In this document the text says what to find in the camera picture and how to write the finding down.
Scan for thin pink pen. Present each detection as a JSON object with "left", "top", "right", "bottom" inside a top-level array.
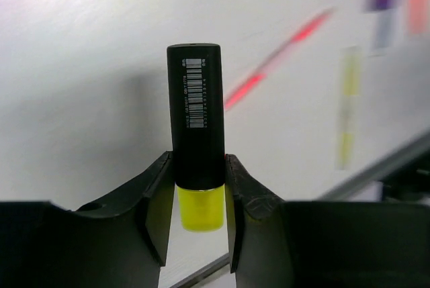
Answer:
[{"left": 224, "top": 8, "right": 334, "bottom": 111}]

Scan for thin yellow pen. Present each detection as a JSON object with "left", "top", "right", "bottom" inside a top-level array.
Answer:
[{"left": 337, "top": 46, "right": 361, "bottom": 170}]

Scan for yellow cap black highlighter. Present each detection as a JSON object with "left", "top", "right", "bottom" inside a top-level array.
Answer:
[{"left": 167, "top": 43, "right": 225, "bottom": 232}]

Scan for thin blue pen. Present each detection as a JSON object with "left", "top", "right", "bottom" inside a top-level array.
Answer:
[{"left": 371, "top": 8, "right": 398, "bottom": 56}]

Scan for aluminium table edge rail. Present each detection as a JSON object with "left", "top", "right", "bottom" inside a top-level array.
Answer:
[{"left": 179, "top": 135, "right": 429, "bottom": 287}]

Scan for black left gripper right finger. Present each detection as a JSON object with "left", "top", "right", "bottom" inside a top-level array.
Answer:
[{"left": 225, "top": 155, "right": 429, "bottom": 287}]

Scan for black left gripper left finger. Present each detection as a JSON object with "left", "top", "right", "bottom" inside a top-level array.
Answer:
[{"left": 1, "top": 152, "right": 175, "bottom": 287}]

